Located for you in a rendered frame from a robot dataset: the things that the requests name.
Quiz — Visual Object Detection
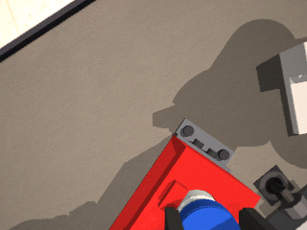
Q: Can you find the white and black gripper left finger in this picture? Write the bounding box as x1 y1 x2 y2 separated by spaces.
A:
164 207 184 230

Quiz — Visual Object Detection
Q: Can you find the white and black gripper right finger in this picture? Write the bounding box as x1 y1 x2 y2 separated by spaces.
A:
239 207 277 230

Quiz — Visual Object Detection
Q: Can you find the dark grey bolted mounting bracket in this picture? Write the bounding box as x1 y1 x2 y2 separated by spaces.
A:
174 118 235 173

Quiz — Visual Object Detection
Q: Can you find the red tube rack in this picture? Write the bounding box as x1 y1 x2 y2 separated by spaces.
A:
109 135 261 230

